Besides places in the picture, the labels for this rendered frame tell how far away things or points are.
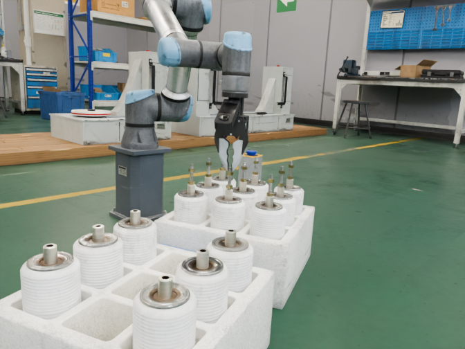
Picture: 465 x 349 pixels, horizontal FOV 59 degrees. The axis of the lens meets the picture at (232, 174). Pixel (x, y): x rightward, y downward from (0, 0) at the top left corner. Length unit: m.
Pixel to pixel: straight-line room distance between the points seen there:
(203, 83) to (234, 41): 2.81
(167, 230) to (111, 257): 0.36
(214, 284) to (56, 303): 0.27
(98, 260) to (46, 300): 0.12
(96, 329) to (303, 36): 6.55
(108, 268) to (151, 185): 0.88
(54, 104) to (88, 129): 2.51
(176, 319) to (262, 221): 0.52
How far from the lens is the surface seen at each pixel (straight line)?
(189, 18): 1.52
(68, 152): 3.06
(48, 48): 7.54
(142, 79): 3.59
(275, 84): 4.87
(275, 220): 1.08
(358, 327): 1.12
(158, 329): 0.63
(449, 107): 6.03
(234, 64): 1.08
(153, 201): 1.71
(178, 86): 1.64
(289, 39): 7.23
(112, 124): 3.28
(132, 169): 1.65
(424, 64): 5.74
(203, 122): 3.85
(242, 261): 0.81
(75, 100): 5.71
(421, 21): 6.12
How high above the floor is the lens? 0.57
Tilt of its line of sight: 12 degrees down
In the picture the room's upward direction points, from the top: 3 degrees clockwise
